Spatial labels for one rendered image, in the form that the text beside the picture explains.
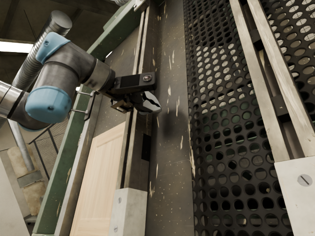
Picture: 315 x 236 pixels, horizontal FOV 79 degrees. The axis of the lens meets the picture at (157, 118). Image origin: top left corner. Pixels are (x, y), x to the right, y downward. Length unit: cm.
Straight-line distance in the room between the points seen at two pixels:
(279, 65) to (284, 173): 19
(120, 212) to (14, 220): 416
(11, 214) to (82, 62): 428
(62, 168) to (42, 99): 83
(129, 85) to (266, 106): 32
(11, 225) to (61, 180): 349
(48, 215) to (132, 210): 69
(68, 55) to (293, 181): 46
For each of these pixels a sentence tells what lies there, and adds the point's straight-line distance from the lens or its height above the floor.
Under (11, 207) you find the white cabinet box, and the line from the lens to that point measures 463.
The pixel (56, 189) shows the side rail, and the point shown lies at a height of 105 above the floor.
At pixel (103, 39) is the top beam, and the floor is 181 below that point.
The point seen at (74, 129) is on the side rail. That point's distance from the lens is 128.
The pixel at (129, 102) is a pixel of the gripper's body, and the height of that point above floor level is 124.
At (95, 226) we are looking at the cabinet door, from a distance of 74.
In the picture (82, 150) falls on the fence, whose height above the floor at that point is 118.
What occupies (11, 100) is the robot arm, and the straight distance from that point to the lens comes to 53.
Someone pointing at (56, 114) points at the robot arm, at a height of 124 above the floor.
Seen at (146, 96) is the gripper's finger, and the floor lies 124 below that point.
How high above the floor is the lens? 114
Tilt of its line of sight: 3 degrees up
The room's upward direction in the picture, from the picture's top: 23 degrees counter-clockwise
